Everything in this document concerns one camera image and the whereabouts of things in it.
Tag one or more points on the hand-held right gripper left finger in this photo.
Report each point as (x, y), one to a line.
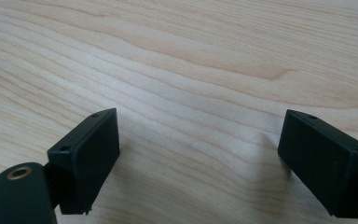
(87, 161)

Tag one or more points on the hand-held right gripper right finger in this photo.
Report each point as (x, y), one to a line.
(323, 165)

